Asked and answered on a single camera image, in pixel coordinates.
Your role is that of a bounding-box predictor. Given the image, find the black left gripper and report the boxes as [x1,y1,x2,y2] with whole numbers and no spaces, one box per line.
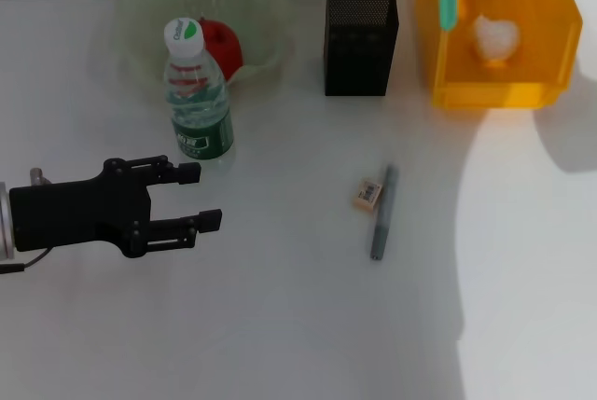
[7,154,225,260]

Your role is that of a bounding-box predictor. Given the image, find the green label water bottle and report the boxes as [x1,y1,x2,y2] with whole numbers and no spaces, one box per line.
[162,17,236,162]

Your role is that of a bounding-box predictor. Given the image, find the red toy fruit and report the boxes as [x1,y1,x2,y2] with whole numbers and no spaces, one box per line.
[198,18,244,82]

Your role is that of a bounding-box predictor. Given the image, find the grey pen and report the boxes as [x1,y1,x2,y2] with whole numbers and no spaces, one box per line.
[370,164,400,261]

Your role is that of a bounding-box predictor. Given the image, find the white paper ball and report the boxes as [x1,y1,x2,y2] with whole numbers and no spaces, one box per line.
[470,15,521,68]

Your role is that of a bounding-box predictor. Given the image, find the green glass fruit plate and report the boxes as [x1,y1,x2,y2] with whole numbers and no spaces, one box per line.
[116,0,299,89]

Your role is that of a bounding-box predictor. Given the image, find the black mesh pen holder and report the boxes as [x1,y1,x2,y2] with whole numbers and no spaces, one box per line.
[324,0,401,97]

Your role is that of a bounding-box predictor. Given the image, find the yellow plastic bin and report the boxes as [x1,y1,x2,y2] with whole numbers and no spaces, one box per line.
[414,0,584,110]

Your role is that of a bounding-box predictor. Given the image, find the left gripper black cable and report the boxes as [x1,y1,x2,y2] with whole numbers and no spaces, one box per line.
[0,167,50,276]

